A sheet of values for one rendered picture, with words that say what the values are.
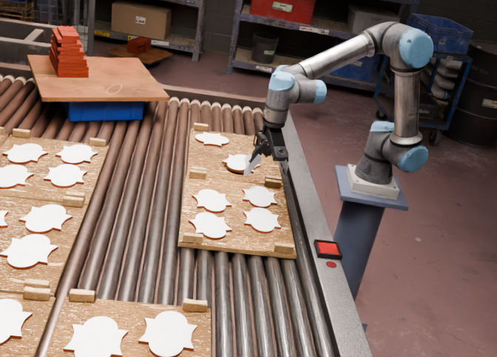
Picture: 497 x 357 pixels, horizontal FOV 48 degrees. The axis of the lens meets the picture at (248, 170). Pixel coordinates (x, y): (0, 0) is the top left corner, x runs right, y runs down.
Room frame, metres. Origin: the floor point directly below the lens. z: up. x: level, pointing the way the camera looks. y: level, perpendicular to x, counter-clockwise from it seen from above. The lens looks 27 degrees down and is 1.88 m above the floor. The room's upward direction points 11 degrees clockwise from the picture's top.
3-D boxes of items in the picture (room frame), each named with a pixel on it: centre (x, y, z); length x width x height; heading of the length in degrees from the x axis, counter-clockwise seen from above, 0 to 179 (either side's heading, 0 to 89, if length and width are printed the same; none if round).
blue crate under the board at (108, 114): (2.23, 0.68, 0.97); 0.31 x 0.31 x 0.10; 30
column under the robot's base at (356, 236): (2.07, -0.50, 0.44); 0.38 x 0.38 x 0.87; 2
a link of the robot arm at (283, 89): (1.69, -0.05, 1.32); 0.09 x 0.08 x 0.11; 119
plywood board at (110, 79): (2.28, 0.72, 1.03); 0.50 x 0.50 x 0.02; 30
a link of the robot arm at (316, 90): (1.76, -0.13, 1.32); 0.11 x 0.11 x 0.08; 29
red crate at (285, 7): (6.21, -0.02, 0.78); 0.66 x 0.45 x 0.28; 92
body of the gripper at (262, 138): (1.70, -0.05, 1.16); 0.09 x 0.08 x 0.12; 26
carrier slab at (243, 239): (1.56, 0.01, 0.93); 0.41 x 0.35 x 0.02; 7
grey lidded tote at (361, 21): (6.22, -1.00, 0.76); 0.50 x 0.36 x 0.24; 98
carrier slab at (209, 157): (1.98, 0.07, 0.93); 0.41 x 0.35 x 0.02; 8
